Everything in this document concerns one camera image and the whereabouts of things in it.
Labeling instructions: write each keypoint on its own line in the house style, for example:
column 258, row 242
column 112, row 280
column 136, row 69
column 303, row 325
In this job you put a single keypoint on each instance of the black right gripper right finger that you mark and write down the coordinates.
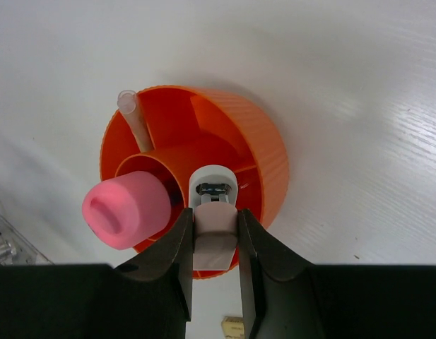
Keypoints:
column 286, row 296

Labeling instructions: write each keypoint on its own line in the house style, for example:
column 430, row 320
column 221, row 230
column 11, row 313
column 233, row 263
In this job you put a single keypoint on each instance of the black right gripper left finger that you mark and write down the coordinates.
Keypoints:
column 149, row 296

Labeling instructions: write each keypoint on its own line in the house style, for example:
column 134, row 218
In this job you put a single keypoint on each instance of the pink capped clear tube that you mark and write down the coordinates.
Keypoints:
column 128, row 209

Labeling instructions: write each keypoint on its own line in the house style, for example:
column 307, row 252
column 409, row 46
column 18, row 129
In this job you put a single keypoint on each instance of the pale pink eraser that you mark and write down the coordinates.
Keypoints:
column 215, row 236

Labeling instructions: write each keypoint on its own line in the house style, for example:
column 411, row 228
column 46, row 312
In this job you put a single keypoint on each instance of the green correction tape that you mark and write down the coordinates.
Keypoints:
column 212, row 183

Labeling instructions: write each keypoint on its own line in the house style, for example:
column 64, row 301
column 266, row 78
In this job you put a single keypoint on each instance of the small yellow eraser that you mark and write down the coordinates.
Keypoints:
column 233, row 327

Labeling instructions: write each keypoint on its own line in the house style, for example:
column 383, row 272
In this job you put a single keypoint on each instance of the cream pen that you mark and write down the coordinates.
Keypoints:
column 130, row 108

